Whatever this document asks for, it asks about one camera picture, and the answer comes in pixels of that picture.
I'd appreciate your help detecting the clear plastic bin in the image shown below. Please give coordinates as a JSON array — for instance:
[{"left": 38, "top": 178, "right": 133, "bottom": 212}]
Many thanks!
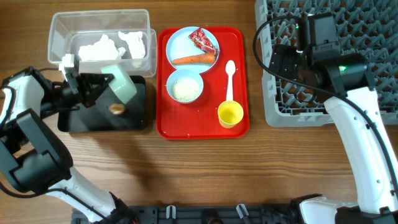
[{"left": 48, "top": 9, "right": 157, "bottom": 78}]

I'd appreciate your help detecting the white tissue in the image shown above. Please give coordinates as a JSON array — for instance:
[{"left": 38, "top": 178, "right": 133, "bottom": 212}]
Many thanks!
[
  {"left": 78, "top": 34, "right": 126, "bottom": 62},
  {"left": 118, "top": 31, "right": 146, "bottom": 59}
]

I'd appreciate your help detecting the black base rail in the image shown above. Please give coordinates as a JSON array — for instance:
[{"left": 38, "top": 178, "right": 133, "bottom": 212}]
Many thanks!
[{"left": 70, "top": 204, "right": 299, "bottom": 224}]

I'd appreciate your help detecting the light blue plate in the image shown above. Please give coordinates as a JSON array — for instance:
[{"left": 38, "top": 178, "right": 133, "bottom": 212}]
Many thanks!
[{"left": 165, "top": 27, "right": 220, "bottom": 73}]

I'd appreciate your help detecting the brown food scrap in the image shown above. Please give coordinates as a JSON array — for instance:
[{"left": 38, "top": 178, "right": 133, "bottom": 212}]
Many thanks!
[{"left": 109, "top": 103, "right": 126, "bottom": 116}]

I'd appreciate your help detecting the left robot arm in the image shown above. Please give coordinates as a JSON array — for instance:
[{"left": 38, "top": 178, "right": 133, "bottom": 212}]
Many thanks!
[{"left": 1, "top": 66, "right": 139, "bottom": 223}]

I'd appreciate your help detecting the orange carrot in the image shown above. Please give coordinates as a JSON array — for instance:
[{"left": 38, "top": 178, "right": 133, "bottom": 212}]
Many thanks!
[{"left": 172, "top": 53, "right": 216, "bottom": 65}]

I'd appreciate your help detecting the red serving tray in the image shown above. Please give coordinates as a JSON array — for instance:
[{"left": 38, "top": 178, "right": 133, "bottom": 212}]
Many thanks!
[{"left": 156, "top": 27, "right": 250, "bottom": 140}]

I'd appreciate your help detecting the red snack wrapper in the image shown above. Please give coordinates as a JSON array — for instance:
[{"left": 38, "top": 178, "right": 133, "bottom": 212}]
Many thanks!
[{"left": 188, "top": 28, "right": 218, "bottom": 55}]

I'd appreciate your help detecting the grey dishwasher rack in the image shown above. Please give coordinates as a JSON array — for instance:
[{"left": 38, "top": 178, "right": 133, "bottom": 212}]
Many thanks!
[{"left": 254, "top": 0, "right": 397, "bottom": 128}]

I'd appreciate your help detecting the yellow plastic cup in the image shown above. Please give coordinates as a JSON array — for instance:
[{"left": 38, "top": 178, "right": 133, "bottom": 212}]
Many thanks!
[{"left": 218, "top": 101, "right": 244, "bottom": 128}]

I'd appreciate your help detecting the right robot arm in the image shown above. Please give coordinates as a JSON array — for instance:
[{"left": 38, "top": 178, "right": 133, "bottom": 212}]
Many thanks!
[{"left": 266, "top": 13, "right": 397, "bottom": 223}]

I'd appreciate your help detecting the mint green bowl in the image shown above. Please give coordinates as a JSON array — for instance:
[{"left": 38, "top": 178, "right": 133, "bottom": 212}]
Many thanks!
[{"left": 101, "top": 64, "right": 137, "bottom": 104}]

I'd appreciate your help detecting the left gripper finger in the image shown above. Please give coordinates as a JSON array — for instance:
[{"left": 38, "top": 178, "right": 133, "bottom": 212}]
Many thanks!
[
  {"left": 82, "top": 79, "right": 111, "bottom": 108},
  {"left": 78, "top": 73, "right": 114, "bottom": 86}
]

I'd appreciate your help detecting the light blue rice bowl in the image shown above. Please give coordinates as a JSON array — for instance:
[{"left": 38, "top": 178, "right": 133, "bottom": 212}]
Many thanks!
[{"left": 166, "top": 69, "right": 204, "bottom": 104}]

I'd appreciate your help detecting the white plastic spoon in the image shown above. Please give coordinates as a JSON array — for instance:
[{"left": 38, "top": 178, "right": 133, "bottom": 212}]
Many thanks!
[{"left": 225, "top": 60, "right": 236, "bottom": 101}]

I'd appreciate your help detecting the black waste tray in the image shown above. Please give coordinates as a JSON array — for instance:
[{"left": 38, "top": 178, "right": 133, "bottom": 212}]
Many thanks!
[{"left": 57, "top": 76, "right": 146, "bottom": 133}]

